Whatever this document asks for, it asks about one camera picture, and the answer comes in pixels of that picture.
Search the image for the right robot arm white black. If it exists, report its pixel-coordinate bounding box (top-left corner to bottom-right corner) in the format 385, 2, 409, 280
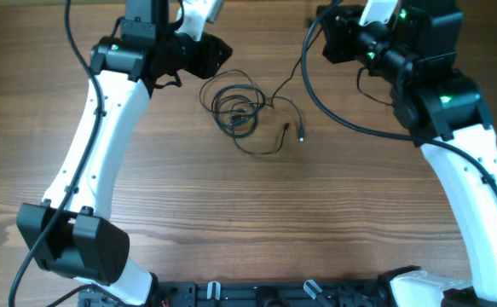
314, 1, 497, 306

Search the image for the black usb cable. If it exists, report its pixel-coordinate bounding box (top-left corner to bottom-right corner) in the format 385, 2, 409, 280
230, 25, 324, 156
199, 69, 269, 140

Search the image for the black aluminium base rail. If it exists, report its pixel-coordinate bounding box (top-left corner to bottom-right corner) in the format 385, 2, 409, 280
77, 279, 396, 307

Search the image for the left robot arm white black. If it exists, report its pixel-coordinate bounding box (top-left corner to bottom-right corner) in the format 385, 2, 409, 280
16, 0, 232, 306

